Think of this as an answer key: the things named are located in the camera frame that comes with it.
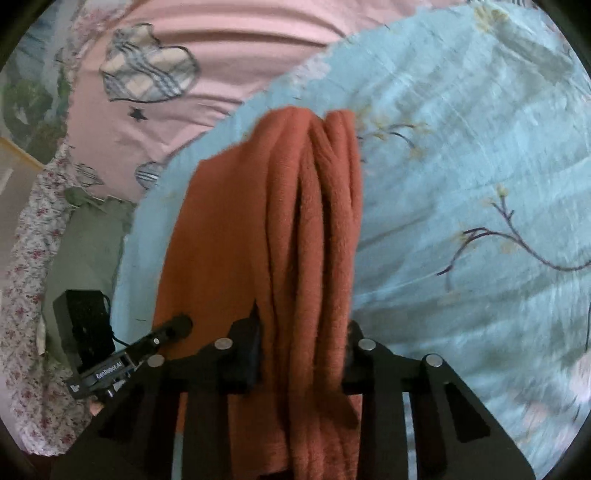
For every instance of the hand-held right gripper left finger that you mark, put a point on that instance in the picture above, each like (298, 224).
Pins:
(247, 355)

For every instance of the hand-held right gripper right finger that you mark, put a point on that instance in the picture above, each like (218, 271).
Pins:
(356, 355)

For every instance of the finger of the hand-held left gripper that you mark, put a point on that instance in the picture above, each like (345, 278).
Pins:
(166, 331)

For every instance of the rust orange knit sweater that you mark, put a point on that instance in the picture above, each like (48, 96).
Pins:
(295, 240)

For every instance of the white floral quilt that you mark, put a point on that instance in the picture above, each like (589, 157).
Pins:
(32, 286)

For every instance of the green pillow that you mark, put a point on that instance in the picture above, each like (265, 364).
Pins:
(87, 249)

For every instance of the light blue floral bedsheet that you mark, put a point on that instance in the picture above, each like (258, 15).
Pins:
(461, 184)

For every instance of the pink quilt with plaid hearts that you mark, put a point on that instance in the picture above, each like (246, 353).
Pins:
(194, 64)

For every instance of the landscape wall poster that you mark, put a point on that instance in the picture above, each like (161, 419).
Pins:
(32, 92)

